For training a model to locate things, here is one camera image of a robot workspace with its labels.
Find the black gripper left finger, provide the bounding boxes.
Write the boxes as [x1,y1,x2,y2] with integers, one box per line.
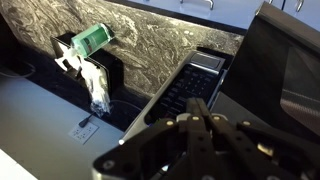
[92,97,205,180]

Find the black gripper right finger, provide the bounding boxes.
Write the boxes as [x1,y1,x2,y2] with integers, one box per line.
[197,98,320,180]

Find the black microwave door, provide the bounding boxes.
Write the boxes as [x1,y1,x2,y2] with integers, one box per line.
[221,1,320,145]

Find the black microwave oven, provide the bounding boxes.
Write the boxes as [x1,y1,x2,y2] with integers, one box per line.
[118,49,235,148]

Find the black power plug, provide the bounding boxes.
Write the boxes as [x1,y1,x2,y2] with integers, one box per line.
[77,112,98,130]

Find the white crumpled tissue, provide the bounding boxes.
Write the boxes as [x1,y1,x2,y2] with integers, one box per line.
[54,49,113,118]

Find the black tissue box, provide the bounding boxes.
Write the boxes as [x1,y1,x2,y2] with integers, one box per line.
[49,31,125,112]

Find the green hand sanitizer bottle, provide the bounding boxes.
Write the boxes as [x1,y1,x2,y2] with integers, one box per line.
[70,22,116,58]

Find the pale blue lower cabinets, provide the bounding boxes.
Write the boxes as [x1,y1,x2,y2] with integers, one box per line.
[127,0,320,35]

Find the white wall outlet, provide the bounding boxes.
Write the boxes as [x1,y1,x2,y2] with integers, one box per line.
[67,121,100,145]

